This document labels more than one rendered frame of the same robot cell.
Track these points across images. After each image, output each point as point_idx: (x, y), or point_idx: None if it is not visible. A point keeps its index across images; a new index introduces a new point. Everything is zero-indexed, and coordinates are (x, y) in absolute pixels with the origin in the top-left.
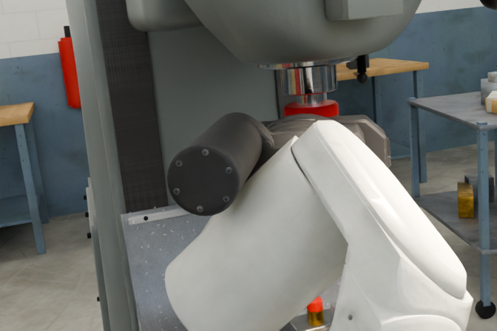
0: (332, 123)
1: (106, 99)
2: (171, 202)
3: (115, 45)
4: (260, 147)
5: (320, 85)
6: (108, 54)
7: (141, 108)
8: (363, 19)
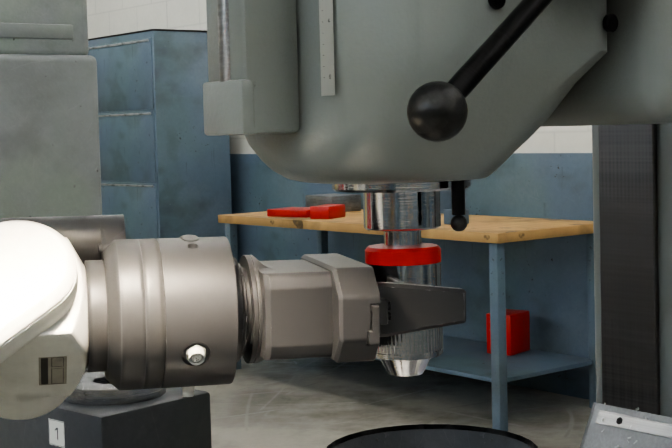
0: (11, 223)
1: (598, 221)
2: (666, 410)
3: (613, 141)
4: (89, 247)
5: (373, 219)
6: (603, 153)
7: (635, 245)
8: (292, 136)
